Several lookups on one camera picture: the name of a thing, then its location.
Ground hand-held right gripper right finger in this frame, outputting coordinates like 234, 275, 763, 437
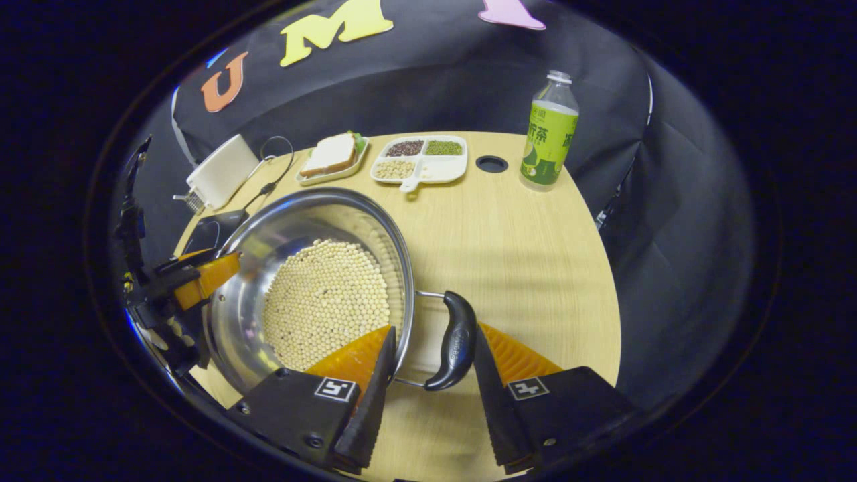
473, 323, 637, 475

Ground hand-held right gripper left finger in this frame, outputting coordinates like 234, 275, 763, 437
226, 325, 397, 475

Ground black induction cooktop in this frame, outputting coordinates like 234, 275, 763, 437
181, 209, 250, 256

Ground stainless steel pot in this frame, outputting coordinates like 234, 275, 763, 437
201, 187, 478, 396

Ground white toaster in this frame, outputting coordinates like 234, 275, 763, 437
186, 134, 260, 210

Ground pile of soybeans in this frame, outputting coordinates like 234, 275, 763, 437
261, 239, 391, 371

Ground pale green plate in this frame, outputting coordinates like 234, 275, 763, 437
295, 133, 370, 187

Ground sandwich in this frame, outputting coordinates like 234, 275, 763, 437
299, 131, 366, 178

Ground white divided bean tray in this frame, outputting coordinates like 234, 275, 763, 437
370, 135, 468, 193

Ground green label drink bottle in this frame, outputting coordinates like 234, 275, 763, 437
520, 70, 580, 193

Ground black power cable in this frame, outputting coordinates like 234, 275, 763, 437
242, 136, 295, 214

